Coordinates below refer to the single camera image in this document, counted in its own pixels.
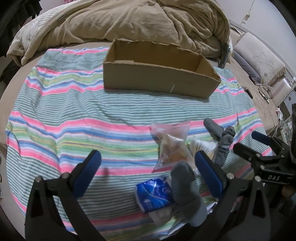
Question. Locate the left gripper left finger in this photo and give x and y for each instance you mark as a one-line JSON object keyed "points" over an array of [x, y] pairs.
{"points": [[43, 221]]}

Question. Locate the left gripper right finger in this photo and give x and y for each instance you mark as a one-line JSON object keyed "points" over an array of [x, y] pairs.
{"points": [[242, 211]]}

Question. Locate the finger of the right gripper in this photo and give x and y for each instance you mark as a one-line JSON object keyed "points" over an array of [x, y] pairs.
{"points": [[267, 140], [247, 154]]}

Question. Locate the grey sock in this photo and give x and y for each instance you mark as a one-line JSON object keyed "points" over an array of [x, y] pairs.
{"points": [[189, 202], [224, 136]]}

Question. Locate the clear plastic snack bag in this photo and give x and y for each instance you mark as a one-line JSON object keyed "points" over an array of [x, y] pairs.
{"points": [[172, 145]]}

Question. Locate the blue tissue packet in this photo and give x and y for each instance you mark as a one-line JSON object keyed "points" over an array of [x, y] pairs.
{"points": [[153, 194]]}

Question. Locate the cotton swab bag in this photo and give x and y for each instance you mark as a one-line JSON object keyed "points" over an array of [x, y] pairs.
{"points": [[209, 147]]}

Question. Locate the beige flowered pillow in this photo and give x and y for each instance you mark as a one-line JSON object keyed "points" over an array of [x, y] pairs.
{"points": [[267, 65]]}

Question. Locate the white crumpled tissue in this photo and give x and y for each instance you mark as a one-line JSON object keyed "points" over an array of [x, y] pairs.
{"points": [[163, 215]]}

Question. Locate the striped colourful towel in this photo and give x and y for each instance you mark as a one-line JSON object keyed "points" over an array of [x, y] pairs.
{"points": [[63, 112]]}

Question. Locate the black phone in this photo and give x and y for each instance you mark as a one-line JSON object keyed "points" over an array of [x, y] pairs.
{"points": [[224, 55]]}

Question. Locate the beige rumpled blanket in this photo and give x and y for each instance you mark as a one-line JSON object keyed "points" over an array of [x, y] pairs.
{"points": [[199, 26]]}

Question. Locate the brown cardboard box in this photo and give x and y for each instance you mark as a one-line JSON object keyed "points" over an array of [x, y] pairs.
{"points": [[166, 68]]}

